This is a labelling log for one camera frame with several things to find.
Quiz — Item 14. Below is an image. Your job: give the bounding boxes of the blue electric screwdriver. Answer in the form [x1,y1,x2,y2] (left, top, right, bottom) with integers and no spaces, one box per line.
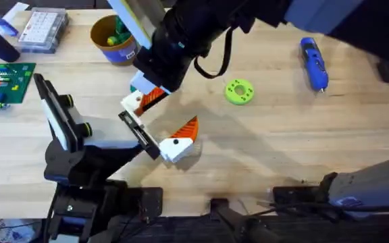
[299,36,330,93]

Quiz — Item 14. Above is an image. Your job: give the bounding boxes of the right wrist upright plate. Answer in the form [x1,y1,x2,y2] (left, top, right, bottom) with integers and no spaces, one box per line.
[106,0,155,50]

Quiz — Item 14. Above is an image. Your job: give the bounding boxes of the wrist upright plate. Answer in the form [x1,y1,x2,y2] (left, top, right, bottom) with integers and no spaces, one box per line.
[33,72,93,153]
[106,0,155,50]

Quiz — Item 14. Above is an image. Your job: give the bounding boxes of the brown tub with toys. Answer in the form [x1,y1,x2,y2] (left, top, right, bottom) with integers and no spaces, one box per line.
[89,14,140,67]

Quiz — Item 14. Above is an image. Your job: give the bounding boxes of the left wrist upright plate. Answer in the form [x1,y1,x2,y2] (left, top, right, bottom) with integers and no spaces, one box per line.
[33,72,93,153]

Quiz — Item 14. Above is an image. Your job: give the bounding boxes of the green disc with holes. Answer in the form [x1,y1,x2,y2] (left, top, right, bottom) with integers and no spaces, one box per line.
[224,78,255,106]

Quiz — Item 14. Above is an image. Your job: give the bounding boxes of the clear plastic parts box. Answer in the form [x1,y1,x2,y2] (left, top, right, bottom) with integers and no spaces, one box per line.
[16,7,70,55]

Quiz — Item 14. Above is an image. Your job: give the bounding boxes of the green board with blocks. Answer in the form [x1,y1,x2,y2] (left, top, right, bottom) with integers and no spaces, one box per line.
[0,62,37,111]

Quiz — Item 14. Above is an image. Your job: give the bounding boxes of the white paper sheet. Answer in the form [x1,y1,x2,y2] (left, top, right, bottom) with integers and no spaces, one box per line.
[1,1,30,25]

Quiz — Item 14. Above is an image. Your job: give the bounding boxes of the patterned cloth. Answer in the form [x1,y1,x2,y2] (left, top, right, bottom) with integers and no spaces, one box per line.
[0,218,38,243]

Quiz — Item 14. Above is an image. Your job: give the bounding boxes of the black cable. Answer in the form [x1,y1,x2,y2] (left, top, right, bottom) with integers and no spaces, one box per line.
[193,27,234,80]

